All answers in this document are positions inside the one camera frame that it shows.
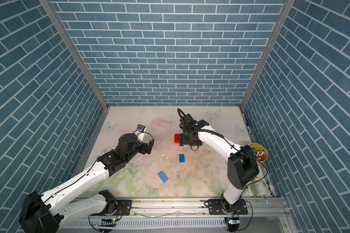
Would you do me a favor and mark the aluminium front rail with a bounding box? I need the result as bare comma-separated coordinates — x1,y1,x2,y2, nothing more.
46,196,292,222

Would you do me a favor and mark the yellow cup with markers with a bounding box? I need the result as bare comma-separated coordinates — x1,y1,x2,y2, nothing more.
249,143,268,166

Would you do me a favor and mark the red lego brick horizontal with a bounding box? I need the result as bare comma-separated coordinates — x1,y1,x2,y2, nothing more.
174,134,180,144

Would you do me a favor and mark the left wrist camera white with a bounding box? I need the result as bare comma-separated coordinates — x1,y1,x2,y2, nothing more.
134,124,146,136

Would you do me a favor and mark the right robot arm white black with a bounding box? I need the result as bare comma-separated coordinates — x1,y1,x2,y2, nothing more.
177,108,260,214

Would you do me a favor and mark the long blue lego brick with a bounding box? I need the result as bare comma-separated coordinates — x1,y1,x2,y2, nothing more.
157,171,169,183

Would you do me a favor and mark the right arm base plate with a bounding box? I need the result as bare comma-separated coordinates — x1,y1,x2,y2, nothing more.
204,199,248,215

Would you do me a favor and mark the small blue lego brick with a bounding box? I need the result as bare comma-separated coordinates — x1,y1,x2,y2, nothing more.
179,154,185,163

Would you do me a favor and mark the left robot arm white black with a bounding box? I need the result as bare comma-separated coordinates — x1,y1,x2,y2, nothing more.
19,131,155,233

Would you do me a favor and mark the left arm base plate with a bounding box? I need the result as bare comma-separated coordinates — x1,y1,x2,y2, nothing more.
103,200,132,217

